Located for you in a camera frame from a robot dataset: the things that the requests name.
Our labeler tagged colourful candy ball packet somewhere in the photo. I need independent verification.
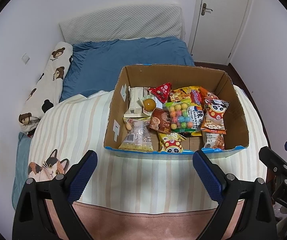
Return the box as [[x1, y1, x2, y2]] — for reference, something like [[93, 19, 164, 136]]
[[165, 99, 200, 132]]

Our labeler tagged metal door handle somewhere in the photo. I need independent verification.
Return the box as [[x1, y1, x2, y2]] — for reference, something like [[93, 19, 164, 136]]
[[201, 3, 213, 15]]

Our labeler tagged printed cardboard box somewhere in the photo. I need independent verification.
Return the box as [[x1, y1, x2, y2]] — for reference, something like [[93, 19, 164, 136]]
[[103, 64, 249, 159]]

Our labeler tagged yellow mushroom panda packet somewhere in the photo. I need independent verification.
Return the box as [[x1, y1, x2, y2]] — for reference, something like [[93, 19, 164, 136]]
[[158, 132, 187, 153]]

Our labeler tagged grey quilted pillow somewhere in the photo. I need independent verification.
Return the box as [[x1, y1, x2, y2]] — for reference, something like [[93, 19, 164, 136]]
[[59, 4, 186, 45]]

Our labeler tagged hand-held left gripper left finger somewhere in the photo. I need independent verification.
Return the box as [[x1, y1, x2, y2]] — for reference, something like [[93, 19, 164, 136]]
[[12, 150, 98, 240]]

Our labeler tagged white snack packet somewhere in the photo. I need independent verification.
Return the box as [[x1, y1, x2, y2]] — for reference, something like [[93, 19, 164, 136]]
[[123, 87, 151, 119]]

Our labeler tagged light blue fleece blanket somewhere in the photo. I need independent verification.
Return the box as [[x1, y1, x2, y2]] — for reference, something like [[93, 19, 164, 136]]
[[12, 132, 35, 209]]

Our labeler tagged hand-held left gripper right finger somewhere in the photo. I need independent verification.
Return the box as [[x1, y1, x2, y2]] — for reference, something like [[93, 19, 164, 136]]
[[192, 150, 277, 240]]

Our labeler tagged brown cookie packet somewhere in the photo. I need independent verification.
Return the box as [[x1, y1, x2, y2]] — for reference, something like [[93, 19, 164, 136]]
[[149, 107, 171, 133]]

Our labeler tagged red triangular chocolate packet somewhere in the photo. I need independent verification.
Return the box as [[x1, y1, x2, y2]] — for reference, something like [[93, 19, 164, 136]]
[[149, 82, 172, 103]]

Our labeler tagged white cookie packet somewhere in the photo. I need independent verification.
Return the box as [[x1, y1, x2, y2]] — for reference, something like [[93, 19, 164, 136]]
[[203, 132, 226, 151]]

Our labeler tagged white bear print pillow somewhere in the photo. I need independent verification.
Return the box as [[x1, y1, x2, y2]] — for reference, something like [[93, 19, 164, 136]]
[[19, 42, 73, 134]]

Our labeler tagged vacuum-packed braised egg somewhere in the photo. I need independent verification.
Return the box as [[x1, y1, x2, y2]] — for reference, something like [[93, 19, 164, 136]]
[[138, 95, 163, 114]]

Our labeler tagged clear yellow-edged snack packet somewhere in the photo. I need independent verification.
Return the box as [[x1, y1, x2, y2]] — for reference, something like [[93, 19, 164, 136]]
[[118, 118, 154, 152]]

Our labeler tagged large yellow red noodle packet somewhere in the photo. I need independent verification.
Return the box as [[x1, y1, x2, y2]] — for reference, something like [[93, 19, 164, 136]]
[[170, 86, 205, 132]]

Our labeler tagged striped pink cat blanket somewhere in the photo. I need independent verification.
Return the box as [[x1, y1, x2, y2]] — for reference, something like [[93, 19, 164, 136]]
[[28, 85, 269, 240]]

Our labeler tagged white door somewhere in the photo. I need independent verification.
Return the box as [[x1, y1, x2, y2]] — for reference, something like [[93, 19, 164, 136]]
[[190, 0, 255, 64]]

